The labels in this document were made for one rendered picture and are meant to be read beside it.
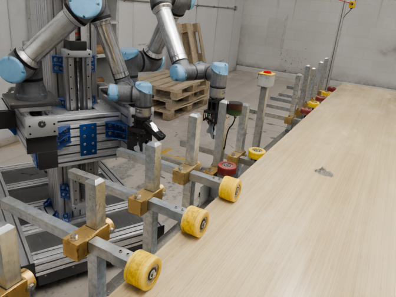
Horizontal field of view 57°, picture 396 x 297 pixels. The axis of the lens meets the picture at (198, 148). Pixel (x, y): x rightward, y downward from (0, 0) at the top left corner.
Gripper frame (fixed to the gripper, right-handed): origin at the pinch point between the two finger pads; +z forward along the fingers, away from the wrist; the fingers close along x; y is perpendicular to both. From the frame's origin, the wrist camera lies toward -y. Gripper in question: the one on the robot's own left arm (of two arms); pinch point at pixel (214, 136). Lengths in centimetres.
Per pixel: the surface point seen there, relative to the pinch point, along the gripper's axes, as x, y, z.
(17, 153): -237, -59, 94
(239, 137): 10.6, -6.2, -0.6
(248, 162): 18.6, -2.3, 9.6
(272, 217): 46, 49, 4
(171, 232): 9, 50, 24
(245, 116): 12.1, -6.2, -11.1
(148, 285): 32, 97, 2
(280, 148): 29.1, -15.1, 3.4
